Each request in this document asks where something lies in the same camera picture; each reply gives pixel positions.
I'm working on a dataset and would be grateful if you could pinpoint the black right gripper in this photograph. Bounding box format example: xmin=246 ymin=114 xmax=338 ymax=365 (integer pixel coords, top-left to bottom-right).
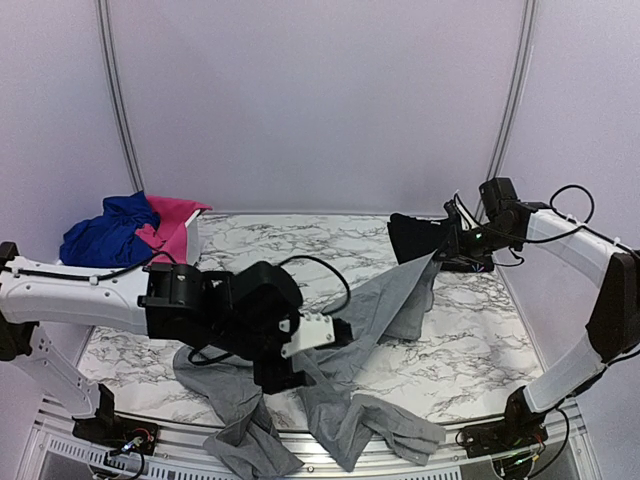
xmin=433 ymin=219 xmax=519 ymax=265

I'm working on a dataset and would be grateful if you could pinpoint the black t-shirt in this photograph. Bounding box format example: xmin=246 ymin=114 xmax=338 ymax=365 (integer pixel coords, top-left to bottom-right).
xmin=387 ymin=212 xmax=496 ymax=274

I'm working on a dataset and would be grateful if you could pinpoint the grey garment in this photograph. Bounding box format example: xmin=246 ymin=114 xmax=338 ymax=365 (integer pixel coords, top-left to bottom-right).
xmin=173 ymin=255 xmax=445 ymax=479

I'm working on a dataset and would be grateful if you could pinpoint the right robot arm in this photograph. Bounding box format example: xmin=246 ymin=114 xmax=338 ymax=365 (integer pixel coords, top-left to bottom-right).
xmin=428 ymin=247 xmax=598 ymax=422

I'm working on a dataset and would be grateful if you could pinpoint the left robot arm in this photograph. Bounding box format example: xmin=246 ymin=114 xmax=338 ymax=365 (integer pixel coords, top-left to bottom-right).
xmin=1 ymin=242 xmax=334 ymax=445

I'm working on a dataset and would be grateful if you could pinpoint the white plastic laundry basket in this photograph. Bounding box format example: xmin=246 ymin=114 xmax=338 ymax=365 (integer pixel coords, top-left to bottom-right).
xmin=59 ymin=213 xmax=200 ymax=268

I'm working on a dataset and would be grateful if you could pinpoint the pink garment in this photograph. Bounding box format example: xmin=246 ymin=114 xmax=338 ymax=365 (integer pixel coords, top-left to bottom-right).
xmin=136 ymin=196 xmax=212 ymax=265

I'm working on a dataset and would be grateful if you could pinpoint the blue garment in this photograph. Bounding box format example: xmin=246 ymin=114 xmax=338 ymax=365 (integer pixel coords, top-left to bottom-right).
xmin=59 ymin=192 xmax=160 ymax=268

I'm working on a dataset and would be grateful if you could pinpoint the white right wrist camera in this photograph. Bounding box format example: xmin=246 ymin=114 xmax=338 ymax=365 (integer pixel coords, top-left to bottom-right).
xmin=443 ymin=193 xmax=480 ymax=231

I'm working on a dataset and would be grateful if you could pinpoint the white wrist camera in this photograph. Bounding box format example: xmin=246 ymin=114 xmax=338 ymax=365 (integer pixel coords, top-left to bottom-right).
xmin=280 ymin=313 xmax=354 ymax=359
xmin=443 ymin=193 xmax=480 ymax=231

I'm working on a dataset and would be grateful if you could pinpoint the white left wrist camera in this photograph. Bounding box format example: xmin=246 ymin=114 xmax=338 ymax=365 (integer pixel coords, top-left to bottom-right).
xmin=280 ymin=313 xmax=354 ymax=359

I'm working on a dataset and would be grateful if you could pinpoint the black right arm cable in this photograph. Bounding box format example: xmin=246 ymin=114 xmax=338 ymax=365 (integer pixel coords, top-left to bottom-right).
xmin=492 ymin=184 xmax=631 ymax=261

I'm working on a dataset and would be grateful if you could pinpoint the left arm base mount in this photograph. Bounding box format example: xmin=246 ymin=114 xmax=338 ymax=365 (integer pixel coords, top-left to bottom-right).
xmin=72 ymin=415 xmax=159 ymax=456

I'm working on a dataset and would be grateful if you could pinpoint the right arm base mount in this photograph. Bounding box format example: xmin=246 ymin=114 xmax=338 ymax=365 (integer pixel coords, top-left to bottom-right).
xmin=455 ymin=420 xmax=548 ymax=458

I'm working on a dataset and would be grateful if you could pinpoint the right aluminium corner post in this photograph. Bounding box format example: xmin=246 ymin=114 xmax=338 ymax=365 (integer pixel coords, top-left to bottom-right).
xmin=479 ymin=0 xmax=537 ymax=184

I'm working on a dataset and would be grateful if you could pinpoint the aluminium corner post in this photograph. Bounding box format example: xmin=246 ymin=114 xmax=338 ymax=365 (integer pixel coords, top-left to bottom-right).
xmin=479 ymin=0 xmax=537 ymax=184
xmin=95 ymin=0 xmax=144 ymax=192

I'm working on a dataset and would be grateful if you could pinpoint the aluminium front frame rail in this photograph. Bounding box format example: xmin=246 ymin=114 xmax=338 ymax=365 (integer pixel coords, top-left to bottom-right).
xmin=17 ymin=396 xmax=602 ymax=479

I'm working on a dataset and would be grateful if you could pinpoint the left aluminium corner post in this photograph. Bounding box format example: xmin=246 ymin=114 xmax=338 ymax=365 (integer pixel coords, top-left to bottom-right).
xmin=95 ymin=0 xmax=144 ymax=192

